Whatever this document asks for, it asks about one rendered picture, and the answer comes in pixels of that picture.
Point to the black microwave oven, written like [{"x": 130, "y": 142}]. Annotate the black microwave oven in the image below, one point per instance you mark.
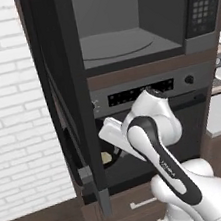
[{"x": 164, "y": 13}]

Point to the grey microwave turntable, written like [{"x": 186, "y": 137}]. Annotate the grey microwave turntable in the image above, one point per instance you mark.
[{"x": 115, "y": 44}]

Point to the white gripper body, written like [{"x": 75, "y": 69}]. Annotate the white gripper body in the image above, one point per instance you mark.
[{"x": 112, "y": 130}]

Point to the black oven knob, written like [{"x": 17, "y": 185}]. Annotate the black oven knob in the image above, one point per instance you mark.
[{"x": 189, "y": 79}]

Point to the dark bowl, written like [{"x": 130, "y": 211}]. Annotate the dark bowl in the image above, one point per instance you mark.
[{"x": 111, "y": 161}]

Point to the pale garlic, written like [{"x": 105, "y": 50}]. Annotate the pale garlic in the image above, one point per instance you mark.
[{"x": 106, "y": 157}]

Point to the grey black built-in oven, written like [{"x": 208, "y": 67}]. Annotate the grey black built-in oven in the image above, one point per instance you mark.
[{"x": 192, "y": 126}]

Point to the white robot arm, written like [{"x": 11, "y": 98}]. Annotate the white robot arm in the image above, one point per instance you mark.
[{"x": 172, "y": 170}]

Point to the brown wooden oven cabinet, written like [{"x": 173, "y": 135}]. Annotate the brown wooden oven cabinet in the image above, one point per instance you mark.
[{"x": 150, "y": 69}]

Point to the black microwave door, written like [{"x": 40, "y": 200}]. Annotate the black microwave door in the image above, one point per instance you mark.
[{"x": 65, "y": 89}]

